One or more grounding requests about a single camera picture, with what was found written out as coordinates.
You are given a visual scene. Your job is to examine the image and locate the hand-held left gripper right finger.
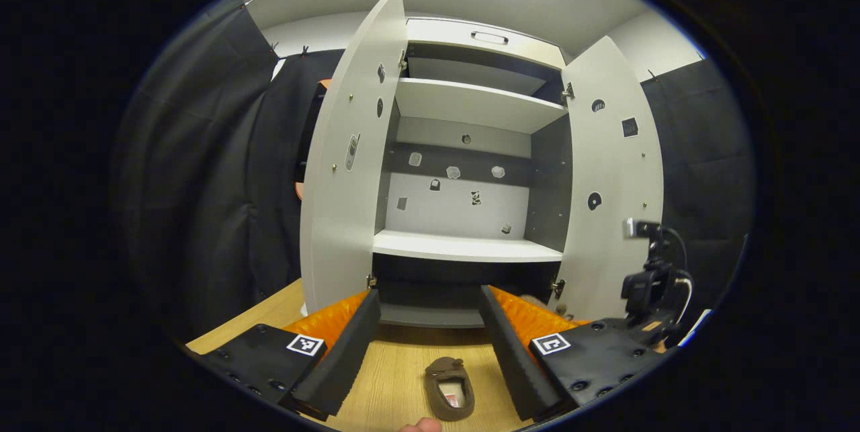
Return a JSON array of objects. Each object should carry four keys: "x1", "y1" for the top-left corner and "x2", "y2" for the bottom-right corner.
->
[{"x1": 478, "y1": 286, "x2": 666, "y2": 423}]

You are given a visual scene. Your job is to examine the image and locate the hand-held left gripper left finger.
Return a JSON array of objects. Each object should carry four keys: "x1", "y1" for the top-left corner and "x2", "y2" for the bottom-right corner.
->
[{"x1": 190, "y1": 290, "x2": 384, "y2": 423}]

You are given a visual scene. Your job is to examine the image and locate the white shoe cabinet door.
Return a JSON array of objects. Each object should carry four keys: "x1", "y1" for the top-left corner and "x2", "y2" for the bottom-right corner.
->
[
  {"x1": 299, "y1": 0, "x2": 409, "y2": 315},
  {"x1": 548, "y1": 36, "x2": 664, "y2": 322}
]

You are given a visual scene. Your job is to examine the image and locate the white shoe cabinet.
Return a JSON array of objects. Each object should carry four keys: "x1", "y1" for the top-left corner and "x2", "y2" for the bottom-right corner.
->
[{"x1": 372, "y1": 15, "x2": 572, "y2": 329}]

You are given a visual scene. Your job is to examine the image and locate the white cabinet shelf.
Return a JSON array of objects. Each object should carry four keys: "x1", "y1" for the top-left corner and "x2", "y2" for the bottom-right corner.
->
[
  {"x1": 394, "y1": 77, "x2": 568, "y2": 135},
  {"x1": 373, "y1": 229, "x2": 564, "y2": 263}
]

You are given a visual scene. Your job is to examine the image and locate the white cabinet drawer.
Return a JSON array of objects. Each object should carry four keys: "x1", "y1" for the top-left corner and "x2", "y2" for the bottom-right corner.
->
[{"x1": 406, "y1": 17, "x2": 566, "y2": 70}]

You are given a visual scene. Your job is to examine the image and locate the black backdrop cloth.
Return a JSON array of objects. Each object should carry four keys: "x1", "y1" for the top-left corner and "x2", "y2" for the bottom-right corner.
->
[{"x1": 111, "y1": 0, "x2": 757, "y2": 352}]

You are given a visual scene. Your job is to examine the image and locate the black door handle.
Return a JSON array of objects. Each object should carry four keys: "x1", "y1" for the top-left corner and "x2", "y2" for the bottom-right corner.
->
[{"x1": 296, "y1": 86, "x2": 325, "y2": 184}]

